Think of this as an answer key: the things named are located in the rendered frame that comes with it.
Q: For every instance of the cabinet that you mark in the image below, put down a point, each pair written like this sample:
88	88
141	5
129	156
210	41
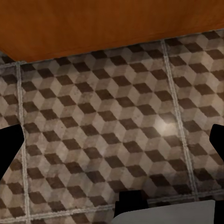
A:
35	30

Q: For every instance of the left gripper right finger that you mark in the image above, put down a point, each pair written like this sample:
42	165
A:
217	139

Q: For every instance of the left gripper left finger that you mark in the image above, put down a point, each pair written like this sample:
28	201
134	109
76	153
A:
11	140

